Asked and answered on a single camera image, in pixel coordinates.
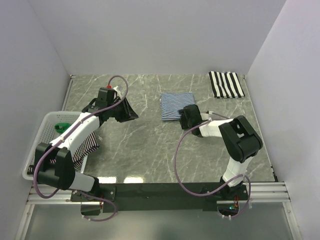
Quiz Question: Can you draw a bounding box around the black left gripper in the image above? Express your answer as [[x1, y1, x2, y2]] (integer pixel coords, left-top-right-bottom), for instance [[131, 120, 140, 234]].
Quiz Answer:
[[107, 96, 139, 123]]

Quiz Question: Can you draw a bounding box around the blue white striped tank top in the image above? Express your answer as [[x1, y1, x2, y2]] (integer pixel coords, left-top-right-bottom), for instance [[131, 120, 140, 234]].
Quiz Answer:
[[160, 92, 196, 122]]

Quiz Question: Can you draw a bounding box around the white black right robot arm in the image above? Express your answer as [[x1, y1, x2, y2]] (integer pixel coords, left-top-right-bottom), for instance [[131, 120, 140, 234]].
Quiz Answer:
[[173, 104, 263, 200]]

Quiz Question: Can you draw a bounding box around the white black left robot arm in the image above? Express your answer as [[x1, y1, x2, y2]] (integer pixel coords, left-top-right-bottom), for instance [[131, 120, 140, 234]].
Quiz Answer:
[[33, 85, 139, 201]]

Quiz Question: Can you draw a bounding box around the folded black white tank top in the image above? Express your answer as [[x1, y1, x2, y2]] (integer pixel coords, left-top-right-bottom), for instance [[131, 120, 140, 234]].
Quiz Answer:
[[208, 71, 246, 99]]

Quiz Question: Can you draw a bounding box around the dark striped tank top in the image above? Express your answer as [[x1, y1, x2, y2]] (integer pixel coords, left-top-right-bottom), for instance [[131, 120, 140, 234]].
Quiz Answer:
[[24, 130, 100, 175]]

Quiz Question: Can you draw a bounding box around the green garment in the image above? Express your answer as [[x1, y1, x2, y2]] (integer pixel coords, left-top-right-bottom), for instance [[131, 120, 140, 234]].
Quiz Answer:
[[54, 122, 71, 134]]

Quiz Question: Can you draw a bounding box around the white plastic laundry basket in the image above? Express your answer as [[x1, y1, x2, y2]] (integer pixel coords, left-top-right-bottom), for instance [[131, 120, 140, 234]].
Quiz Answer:
[[22, 111, 81, 181]]

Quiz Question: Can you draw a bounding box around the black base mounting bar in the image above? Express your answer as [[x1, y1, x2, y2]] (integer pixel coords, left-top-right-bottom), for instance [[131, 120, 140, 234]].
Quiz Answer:
[[69, 182, 251, 216]]

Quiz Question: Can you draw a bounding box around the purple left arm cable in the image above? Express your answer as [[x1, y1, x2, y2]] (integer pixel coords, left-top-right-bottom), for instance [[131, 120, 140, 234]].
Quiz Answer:
[[32, 75, 129, 223]]

